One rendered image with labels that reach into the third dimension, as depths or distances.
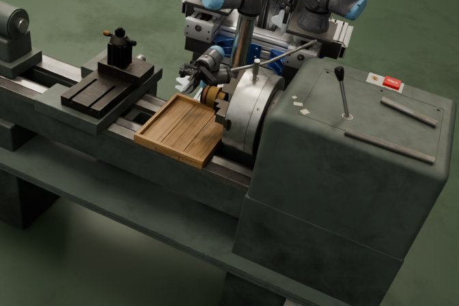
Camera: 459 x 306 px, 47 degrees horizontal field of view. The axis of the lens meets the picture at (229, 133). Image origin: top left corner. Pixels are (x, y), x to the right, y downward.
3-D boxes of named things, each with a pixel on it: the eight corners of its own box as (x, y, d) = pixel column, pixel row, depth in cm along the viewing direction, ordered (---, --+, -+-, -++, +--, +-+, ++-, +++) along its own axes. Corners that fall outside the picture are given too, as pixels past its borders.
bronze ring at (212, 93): (231, 85, 202) (209, 78, 204) (221, 96, 195) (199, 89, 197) (229, 104, 208) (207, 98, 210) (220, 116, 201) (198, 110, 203)
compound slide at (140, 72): (151, 76, 227) (151, 67, 224) (138, 87, 219) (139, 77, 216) (110, 61, 232) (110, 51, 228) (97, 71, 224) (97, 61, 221)
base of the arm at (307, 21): (300, 15, 254) (304, -4, 248) (330, 23, 252) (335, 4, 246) (294, 27, 243) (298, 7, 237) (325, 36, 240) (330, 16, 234)
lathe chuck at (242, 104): (270, 116, 220) (281, 58, 197) (240, 169, 200) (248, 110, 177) (250, 108, 222) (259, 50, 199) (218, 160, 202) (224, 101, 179)
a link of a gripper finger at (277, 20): (268, 31, 187) (276, 5, 184) (284, 36, 186) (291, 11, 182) (266, 32, 185) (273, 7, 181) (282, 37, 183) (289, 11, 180)
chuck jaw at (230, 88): (250, 101, 202) (261, 72, 201) (247, 100, 197) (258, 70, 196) (224, 91, 204) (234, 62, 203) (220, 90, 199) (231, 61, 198)
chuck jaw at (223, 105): (244, 106, 196) (232, 120, 186) (242, 117, 198) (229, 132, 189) (217, 96, 198) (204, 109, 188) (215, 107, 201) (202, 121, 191)
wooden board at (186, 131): (236, 122, 228) (238, 115, 226) (201, 169, 201) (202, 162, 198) (175, 99, 235) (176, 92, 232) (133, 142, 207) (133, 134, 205)
